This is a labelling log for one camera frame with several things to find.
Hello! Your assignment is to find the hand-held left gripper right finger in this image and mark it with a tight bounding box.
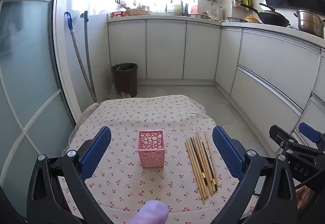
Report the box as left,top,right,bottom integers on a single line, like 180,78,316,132
211,126,299,224

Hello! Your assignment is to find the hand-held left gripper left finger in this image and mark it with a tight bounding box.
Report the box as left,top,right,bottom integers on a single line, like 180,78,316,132
27,126,115,224

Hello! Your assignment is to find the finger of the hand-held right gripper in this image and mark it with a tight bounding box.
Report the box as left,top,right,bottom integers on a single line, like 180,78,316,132
298,122,325,149
269,124,325,157

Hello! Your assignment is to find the pile of bamboo chopsticks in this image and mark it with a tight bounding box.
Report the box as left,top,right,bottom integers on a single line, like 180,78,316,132
185,128,219,205

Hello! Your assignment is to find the pink perforated utensil holder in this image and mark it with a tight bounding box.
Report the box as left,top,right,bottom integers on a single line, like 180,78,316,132
136,131,167,169

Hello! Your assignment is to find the person's right hand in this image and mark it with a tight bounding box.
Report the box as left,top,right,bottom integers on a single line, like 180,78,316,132
296,185,315,214

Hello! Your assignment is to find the dark brown chopstick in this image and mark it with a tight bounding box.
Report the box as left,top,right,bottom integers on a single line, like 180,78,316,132
201,141,219,192
190,136,209,186

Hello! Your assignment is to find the cherry print tablecloth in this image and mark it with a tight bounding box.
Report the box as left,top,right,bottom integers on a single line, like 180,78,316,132
62,94,259,224

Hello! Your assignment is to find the clear plastic bag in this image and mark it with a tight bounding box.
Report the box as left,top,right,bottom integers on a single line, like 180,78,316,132
109,84,132,99

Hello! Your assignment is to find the white drawer cabinet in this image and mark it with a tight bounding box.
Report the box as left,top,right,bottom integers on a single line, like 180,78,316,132
214,28,325,138

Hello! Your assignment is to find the brown trash bin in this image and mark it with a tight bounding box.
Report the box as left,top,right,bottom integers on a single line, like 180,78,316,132
112,63,139,97

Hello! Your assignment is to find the frosted glass door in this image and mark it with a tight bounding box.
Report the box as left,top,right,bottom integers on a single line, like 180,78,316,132
0,0,84,214

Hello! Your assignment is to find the white kitchen countertop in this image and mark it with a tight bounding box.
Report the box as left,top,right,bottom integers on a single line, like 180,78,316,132
107,14,325,48

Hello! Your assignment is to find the steel stock pot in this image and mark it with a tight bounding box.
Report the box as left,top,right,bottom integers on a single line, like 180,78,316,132
294,9,325,38

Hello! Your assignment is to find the black wok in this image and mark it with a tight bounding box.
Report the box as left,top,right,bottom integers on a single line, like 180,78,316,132
239,3,291,27

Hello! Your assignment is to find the white base cabinet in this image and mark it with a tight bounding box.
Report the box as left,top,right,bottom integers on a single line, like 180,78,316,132
108,19,222,81

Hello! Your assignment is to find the steel bowl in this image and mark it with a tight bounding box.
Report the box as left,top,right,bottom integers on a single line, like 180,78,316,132
227,16,248,23

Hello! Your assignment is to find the steel basin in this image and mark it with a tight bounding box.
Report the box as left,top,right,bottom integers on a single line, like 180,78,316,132
186,13,211,20

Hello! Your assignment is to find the wicker basket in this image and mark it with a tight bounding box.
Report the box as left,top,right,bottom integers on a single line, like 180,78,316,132
125,8,150,16

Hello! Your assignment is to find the white kettle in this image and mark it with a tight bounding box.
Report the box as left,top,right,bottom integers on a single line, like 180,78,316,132
166,0,184,14

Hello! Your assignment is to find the black-tipped metal broom handle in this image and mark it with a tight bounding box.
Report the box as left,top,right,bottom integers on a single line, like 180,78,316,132
81,11,98,103

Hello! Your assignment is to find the blue-tipped mop handle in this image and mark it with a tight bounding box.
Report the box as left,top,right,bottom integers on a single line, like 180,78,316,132
64,11,98,104

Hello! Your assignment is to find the wall rack with yellow bags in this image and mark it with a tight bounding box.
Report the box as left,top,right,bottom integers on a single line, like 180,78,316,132
233,0,252,11

